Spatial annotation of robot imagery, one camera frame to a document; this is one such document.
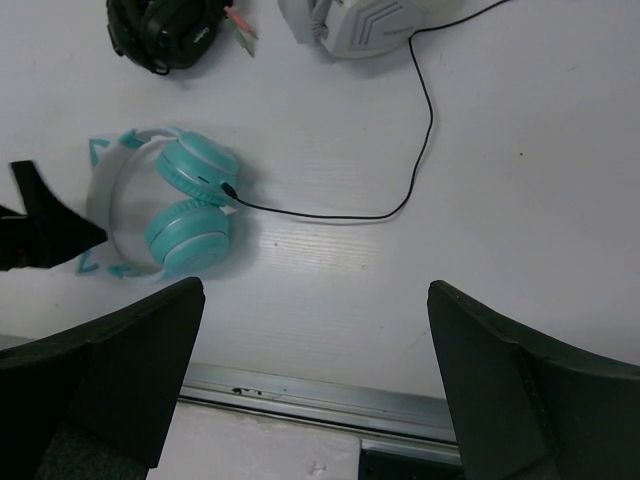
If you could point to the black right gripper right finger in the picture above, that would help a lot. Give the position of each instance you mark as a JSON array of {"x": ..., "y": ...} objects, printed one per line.
[{"x": 527, "y": 406}]

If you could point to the teal cat ear headphones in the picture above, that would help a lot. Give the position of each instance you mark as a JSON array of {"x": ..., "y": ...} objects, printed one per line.
[{"x": 187, "y": 237}]

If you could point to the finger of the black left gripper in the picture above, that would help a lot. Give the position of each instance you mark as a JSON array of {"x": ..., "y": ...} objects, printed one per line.
[{"x": 47, "y": 233}]

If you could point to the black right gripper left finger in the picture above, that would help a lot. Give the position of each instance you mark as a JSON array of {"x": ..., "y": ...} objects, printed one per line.
[{"x": 96, "y": 401}]

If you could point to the aluminium front rail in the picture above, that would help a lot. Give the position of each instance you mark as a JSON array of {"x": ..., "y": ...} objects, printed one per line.
[{"x": 386, "y": 421}]

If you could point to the black headphones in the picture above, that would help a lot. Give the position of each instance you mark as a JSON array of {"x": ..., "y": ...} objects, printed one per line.
[{"x": 165, "y": 35}]

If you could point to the white gaming headset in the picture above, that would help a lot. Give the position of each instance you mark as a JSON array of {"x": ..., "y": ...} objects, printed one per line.
[{"x": 355, "y": 29}]

